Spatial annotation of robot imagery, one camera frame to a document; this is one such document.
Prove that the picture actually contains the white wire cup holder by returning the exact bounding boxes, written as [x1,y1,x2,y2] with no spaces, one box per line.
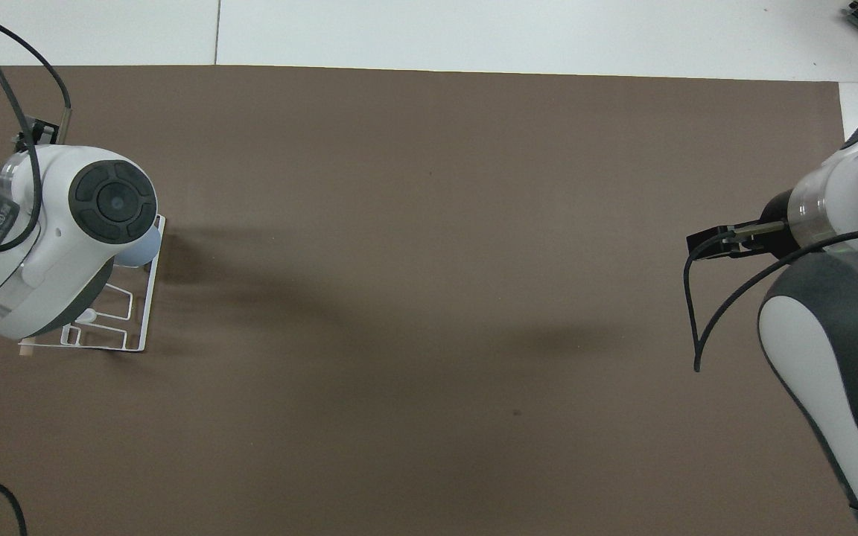
[18,214,168,359]

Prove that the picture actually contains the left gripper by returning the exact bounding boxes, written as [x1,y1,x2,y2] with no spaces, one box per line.
[14,121,62,152]

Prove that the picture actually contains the light blue cup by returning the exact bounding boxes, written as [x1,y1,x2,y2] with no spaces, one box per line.
[111,223,162,269]

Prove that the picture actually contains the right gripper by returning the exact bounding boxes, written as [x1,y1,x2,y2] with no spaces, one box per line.
[724,189,803,262]

